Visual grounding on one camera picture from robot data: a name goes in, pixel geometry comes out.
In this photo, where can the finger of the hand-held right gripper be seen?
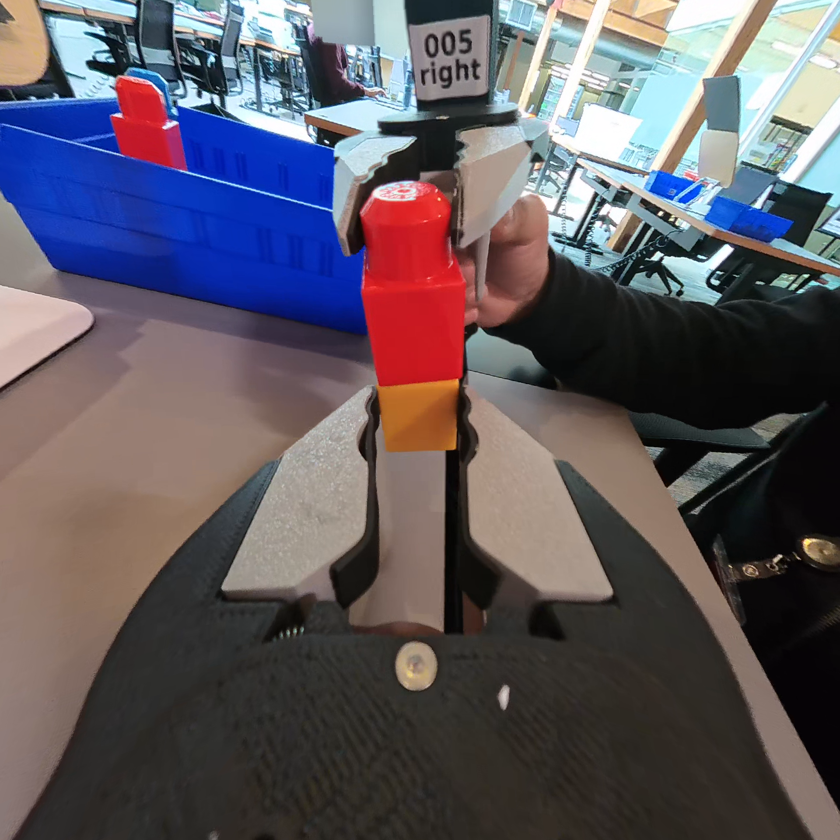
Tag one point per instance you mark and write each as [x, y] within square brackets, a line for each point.
[354, 184]
[499, 170]

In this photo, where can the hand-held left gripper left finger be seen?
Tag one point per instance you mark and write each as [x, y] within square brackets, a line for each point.
[302, 518]

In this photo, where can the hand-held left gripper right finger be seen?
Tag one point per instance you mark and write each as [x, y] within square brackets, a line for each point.
[531, 518]

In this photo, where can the red mega block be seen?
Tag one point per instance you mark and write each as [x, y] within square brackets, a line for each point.
[413, 308]
[144, 131]

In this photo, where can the orange mega block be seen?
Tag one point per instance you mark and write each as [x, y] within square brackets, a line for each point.
[420, 417]

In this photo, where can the blue plastic bin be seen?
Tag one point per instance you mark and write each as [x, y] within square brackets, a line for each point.
[164, 229]

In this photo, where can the person's right forearm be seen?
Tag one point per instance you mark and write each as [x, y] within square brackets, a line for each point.
[656, 348]

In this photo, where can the blue mega block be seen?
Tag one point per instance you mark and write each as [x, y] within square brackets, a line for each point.
[163, 85]

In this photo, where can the person's right hand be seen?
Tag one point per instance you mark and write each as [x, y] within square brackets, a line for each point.
[518, 269]

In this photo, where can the small blue bin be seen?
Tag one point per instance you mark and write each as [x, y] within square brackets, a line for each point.
[748, 220]
[673, 184]

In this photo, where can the black office chair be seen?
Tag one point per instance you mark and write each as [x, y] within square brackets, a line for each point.
[223, 52]
[154, 39]
[794, 216]

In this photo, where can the black flat panel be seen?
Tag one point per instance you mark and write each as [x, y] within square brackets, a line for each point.
[702, 433]

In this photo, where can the grey board stand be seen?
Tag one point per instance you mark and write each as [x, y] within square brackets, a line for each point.
[718, 131]

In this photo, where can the round metal badge reel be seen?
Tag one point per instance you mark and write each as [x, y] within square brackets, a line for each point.
[817, 552]

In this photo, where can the person's black clothed torso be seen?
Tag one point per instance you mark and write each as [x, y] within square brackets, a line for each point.
[787, 656]

